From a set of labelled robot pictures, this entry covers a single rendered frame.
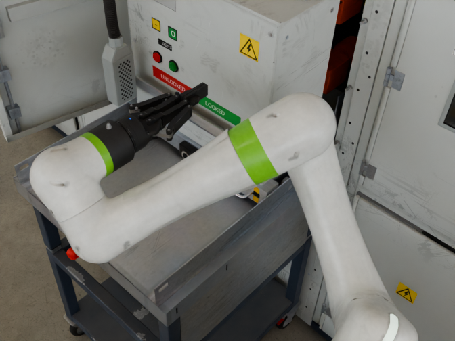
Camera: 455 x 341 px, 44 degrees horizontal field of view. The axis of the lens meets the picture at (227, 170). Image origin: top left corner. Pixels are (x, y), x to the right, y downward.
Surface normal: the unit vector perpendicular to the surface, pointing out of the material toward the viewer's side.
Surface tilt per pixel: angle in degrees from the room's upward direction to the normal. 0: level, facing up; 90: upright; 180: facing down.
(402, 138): 90
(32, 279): 0
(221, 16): 90
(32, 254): 0
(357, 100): 90
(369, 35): 90
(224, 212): 0
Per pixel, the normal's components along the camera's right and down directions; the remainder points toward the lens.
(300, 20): 0.73, 0.49
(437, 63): -0.68, 0.50
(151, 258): 0.04, -0.71
